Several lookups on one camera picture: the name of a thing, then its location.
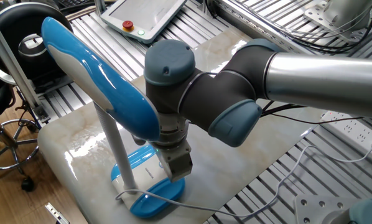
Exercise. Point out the white teach pendant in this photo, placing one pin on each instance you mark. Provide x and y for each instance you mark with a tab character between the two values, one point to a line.
142	18

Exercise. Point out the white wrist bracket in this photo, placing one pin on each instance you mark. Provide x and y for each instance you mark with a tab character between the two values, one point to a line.
173	117

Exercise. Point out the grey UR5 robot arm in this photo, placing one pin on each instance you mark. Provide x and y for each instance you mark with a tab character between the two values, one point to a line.
313	81

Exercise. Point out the blue white desk lamp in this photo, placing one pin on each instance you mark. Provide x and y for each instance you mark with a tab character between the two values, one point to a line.
105	81

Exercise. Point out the black keyboard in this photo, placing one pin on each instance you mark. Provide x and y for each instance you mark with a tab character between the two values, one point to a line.
72	2

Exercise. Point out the black round padded chair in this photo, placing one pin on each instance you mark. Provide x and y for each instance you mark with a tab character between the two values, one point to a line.
12	25

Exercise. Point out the silver force torque sensor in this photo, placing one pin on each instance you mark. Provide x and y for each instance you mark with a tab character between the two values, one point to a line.
173	130

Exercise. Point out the light grey cylindrical mount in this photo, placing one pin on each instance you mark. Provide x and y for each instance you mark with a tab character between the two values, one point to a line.
347	12

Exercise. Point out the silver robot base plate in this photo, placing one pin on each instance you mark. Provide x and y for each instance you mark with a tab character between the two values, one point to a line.
316	214

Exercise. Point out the white power strip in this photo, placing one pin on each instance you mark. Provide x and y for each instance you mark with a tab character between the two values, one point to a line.
357	133

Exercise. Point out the silver metal bracket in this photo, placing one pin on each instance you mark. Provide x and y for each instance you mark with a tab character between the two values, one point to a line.
57	214

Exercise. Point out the beige marble board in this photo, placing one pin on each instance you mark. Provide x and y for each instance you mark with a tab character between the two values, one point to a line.
251	161

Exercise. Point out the grey Schunk gripper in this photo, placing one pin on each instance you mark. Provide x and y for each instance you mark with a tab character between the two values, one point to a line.
178	163

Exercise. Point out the aluminium frame post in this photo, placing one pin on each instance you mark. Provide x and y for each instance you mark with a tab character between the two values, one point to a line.
99	6
15	68

